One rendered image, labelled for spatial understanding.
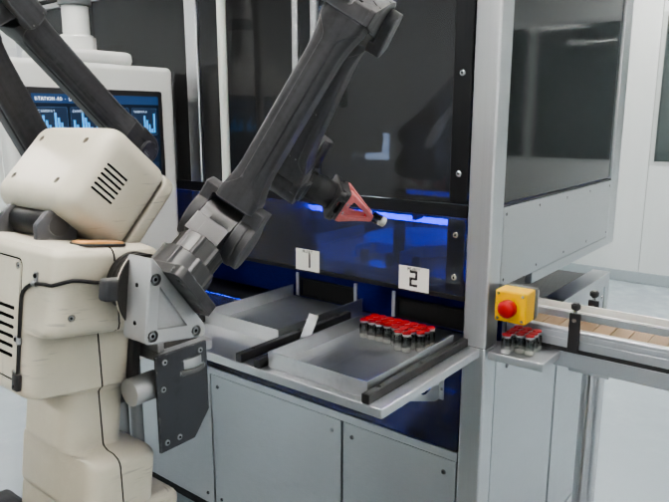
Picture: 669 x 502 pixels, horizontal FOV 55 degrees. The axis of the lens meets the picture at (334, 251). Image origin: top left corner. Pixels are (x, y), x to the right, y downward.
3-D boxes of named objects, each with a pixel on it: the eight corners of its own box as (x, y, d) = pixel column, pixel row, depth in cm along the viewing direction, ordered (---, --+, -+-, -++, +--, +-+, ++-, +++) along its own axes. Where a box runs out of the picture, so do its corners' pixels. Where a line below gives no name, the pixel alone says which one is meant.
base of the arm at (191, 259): (121, 262, 88) (177, 275, 80) (159, 220, 92) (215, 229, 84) (156, 302, 93) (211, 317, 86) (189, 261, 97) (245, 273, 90)
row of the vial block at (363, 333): (362, 335, 157) (362, 317, 156) (426, 351, 146) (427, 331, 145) (357, 337, 155) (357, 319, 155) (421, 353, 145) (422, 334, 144)
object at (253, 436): (219, 369, 367) (213, 216, 349) (589, 498, 241) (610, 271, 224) (52, 435, 289) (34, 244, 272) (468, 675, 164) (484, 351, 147)
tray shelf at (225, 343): (280, 298, 197) (280, 292, 196) (493, 348, 154) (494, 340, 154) (148, 340, 160) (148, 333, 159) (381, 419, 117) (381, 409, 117)
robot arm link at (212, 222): (177, 233, 88) (209, 254, 88) (220, 183, 93) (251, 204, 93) (175, 261, 96) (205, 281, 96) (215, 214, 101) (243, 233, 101)
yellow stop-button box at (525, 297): (507, 312, 149) (508, 282, 148) (537, 318, 145) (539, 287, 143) (493, 320, 143) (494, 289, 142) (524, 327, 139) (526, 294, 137)
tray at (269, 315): (292, 295, 193) (292, 284, 193) (362, 311, 177) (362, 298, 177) (205, 323, 167) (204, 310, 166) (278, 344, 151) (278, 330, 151)
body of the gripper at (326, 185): (343, 176, 134) (313, 160, 132) (349, 196, 125) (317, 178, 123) (328, 201, 136) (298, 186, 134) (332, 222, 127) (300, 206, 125)
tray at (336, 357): (361, 327, 163) (361, 314, 163) (452, 349, 148) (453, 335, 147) (268, 367, 137) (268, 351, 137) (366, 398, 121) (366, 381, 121)
